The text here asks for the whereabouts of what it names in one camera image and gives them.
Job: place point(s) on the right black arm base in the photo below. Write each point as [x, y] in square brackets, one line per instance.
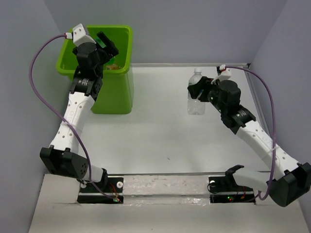
[223, 189]

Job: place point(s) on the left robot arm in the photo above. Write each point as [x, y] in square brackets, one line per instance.
[61, 157]

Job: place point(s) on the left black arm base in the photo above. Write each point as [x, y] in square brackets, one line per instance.
[112, 193]

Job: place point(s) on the green plastic bin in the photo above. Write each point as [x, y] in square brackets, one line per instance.
[117, 92]

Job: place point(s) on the green plastic bottle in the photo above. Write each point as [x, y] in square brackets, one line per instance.
[100, 42]

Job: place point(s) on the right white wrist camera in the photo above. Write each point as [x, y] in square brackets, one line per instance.
[224, 73]

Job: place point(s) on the small orange bottle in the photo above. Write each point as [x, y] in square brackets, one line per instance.
[112, 67]

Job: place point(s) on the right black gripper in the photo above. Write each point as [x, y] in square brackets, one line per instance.
[195, 90]

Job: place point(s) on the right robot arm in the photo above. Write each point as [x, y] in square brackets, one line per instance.
[288, 179]

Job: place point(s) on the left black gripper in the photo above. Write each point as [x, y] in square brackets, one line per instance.
[107, 56]

